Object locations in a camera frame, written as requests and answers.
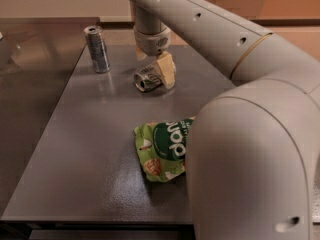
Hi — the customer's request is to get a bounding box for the silver green 7up can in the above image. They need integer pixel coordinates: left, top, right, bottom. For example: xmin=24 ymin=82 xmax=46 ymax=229
xmin=134 ymin=64 xmax=162 ymax=92

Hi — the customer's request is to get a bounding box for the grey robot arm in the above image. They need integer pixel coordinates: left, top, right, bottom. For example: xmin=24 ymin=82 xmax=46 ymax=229
xmin=130 ymin=0 xmax=320 ymax=240

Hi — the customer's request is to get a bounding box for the tall silver blue can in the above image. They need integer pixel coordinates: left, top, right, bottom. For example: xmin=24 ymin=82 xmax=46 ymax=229
xmin=84 ymin=25 xmax=110 ymax=73

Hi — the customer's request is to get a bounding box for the green rice chips bag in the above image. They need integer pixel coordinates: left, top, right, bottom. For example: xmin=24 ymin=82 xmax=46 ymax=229
xmin=134 ymin=117 xmax=194 ymax=183

